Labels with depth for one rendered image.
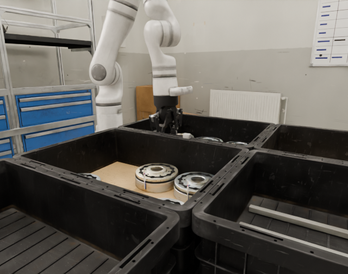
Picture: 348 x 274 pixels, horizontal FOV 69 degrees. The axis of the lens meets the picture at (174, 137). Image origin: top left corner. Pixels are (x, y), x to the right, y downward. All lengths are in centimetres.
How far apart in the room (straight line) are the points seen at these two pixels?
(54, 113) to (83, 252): 221
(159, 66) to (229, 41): 318
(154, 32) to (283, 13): 303
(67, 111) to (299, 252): 250
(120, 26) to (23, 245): 66
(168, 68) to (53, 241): 51
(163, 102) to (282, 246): 55
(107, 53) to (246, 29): 305
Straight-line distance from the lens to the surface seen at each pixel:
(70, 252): 45
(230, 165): 47
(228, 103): 376
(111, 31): 90
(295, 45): 359
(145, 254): 27
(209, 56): 402
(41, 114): 254
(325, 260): 30
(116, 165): 75
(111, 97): 93
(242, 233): 30
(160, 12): 80
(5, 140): 244
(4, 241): 52
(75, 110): 270
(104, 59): 90
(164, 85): 74
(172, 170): 62
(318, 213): 58
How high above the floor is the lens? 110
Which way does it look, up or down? 15 degrees down
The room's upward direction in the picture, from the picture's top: straight up
